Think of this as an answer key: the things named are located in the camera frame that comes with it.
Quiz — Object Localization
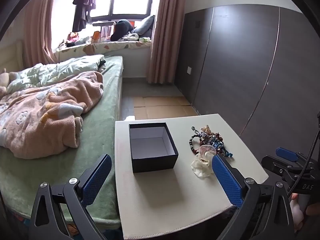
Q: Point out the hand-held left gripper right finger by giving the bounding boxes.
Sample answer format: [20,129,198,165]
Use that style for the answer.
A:
[212,154,295,240]

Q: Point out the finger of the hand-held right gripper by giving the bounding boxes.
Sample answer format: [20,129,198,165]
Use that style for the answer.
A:
[261,155,295,183]
[276,148,313,166]

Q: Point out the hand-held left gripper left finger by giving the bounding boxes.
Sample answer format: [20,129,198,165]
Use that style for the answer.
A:
[30,154,113,240]

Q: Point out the blue cord bracelet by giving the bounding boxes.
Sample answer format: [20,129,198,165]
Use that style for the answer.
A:
[212,140,233,159]

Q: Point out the pink clear bangle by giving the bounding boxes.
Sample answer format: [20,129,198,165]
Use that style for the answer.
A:
[199,145,218,156]

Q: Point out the brown beaded bracelet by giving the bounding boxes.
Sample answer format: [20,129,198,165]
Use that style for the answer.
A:
[209,130,225,143]

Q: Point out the dark beaded bracelet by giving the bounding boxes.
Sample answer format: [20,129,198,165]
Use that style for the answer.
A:
[188,133,201,156]

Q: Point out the black jewelry box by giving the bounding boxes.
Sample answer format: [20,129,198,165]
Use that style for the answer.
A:
[129,122,179,173]

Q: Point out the person's right hand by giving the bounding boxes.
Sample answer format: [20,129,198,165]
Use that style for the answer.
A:
[291,193,320,233]

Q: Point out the pink fleece blanket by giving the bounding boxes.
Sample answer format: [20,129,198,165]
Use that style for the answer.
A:
[0,71,104,160]

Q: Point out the green bed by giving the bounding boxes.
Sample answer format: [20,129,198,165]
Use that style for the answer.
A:
[0,55,125,230]

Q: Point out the flattened cardboard sheets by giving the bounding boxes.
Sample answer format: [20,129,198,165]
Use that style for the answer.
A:
[133,95,200,121]

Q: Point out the dark wardrobe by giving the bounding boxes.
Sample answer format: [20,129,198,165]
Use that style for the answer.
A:
[174,6,320,157]

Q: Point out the light green duvet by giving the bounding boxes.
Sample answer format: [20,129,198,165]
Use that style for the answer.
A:
[6,54,106,94]

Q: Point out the patterned window seat cushion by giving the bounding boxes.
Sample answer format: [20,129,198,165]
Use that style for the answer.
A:
[56,39,152,62]

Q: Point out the beige plush toy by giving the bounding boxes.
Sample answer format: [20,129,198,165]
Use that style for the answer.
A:
[0,68,20,96]

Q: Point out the pink toys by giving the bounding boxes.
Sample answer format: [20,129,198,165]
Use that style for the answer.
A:
[66,32,81,43]

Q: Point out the black bag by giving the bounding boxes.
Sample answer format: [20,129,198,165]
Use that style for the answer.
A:
[110,19,136,41]

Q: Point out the pink curtain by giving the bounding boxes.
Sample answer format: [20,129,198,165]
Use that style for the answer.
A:
[146,0,187,84]
[24,0,60,67]

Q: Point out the grey pillow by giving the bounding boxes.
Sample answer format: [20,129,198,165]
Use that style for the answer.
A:
[131,15,156,36]

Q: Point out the dark hanging clothes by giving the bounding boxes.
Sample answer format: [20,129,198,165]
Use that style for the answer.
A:
[72,0,98,32]

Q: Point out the black braided cable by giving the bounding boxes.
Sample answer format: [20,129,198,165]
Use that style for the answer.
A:
[287,127,320,198]

